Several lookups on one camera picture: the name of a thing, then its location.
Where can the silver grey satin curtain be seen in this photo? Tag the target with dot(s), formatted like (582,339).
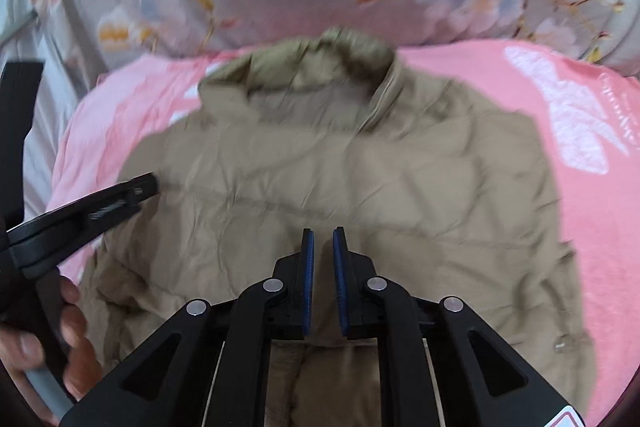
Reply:
(48,64)

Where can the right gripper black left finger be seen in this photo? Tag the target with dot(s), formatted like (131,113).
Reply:
(296,272)

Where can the pink butterfly pattern blanket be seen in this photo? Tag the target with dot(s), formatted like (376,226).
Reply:
(586,118)

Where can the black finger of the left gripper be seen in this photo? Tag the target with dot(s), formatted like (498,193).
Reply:
(36,247)

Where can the person's left hand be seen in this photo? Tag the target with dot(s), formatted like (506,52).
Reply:
(50,393)

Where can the khaki quilted puffer jacket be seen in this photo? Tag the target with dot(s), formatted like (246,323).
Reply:
(446,192)

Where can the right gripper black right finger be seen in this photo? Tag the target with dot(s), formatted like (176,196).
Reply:
(351,272)

